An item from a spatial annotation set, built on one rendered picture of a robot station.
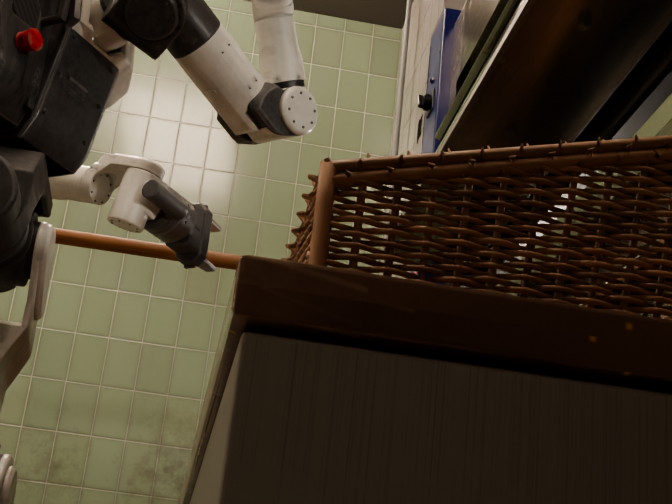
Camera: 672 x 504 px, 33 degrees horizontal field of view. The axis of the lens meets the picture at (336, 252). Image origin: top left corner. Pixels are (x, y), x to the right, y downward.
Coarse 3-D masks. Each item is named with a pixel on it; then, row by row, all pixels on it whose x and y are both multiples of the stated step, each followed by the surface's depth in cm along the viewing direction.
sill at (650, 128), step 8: (664, 104) 150; (656, 112) 152; (664, 112) 149; (648, 120) 155; (656, 120) 152; (664, 120) 149; (640, 128) 157; (648, 128) 154; (656, 128) 151; (632, 136) 160; (640, 136) 157; (648, 136) 154; (600, 184) 170; (576, 208) 179; (560, 232) 185; (512, 280) 209
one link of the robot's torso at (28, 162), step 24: (0, 168) 148; (24, 168) 154; (0, 192) 147; (24, 192) 152; (48, 192) 170; (0, 216) 146; (24, 216) 153; (48, 216) 175; (0, 240) 152; (24, 240) 159
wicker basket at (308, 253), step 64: (320, 192) 74; (384, 192) 75; (448, 192) 76; (512, 192) 77; (576, 192) 77; (640, 192) 78; (320, 256) 73; (384, 256) 74; (448, 256) 74; (512, 256) 75; (576, 256) 76
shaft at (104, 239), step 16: (64, 240) 221; (80, 240) 222; (96, 240) 222; (112, 240) 222; (128, 240) 223; (144, 256) 224; (160, 256) 224; (208, 256) 225; (224, 256) 225; (240, 256) 226
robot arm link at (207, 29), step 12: (192, 0) 169; (192, 12) 169; (204, 12) 170; (192, 24) 169; (204, 24) 170; (216, 24) 172; (180, 36) 170; (192, 36) 170; (204, 36) 170; (168, 48) 172; (180, 48) 171; (192, 48) 170
